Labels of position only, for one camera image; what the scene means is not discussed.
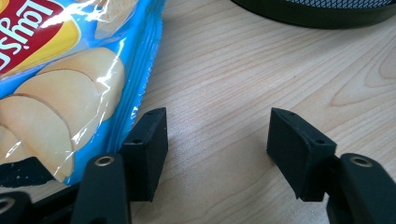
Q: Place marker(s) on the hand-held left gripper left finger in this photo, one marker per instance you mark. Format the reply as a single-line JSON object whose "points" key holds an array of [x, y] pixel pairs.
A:
{"points": [[145, 158]]}

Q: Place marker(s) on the black mesh basket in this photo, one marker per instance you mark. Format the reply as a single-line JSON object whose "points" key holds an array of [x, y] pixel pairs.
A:
{"points": [[314, 14]]}

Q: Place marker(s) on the blue potato chip bag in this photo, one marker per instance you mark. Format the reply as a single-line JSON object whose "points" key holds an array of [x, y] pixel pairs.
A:
{"points": [[62, 84]]}

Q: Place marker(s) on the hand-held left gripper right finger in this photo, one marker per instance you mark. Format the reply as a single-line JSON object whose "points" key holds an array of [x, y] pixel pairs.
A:
{"points": [[295, 155]]}

